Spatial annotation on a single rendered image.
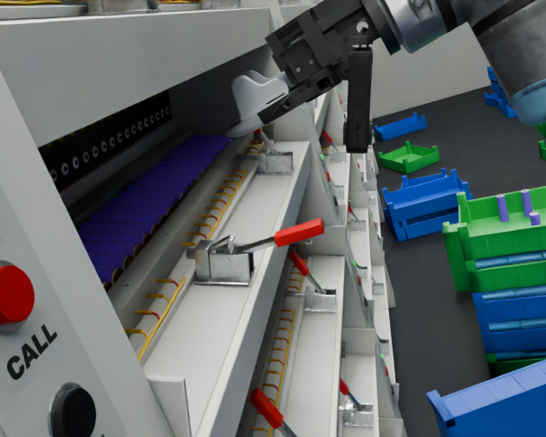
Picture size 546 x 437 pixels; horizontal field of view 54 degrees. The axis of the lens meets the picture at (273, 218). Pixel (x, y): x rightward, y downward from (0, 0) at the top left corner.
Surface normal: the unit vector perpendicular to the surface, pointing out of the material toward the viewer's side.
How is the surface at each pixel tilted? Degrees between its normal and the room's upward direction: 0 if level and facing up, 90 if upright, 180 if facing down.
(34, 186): 90
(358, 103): 91
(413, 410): 0
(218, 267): 90
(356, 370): 16
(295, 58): 90
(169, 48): 106
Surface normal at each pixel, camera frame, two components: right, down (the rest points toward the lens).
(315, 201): -0.15, 0.37
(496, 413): 0.12, 0.29
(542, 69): -0.46, 0.33
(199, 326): -0.04, -0.93
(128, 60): 0.99, 0.02
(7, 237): 0.94, -0.24
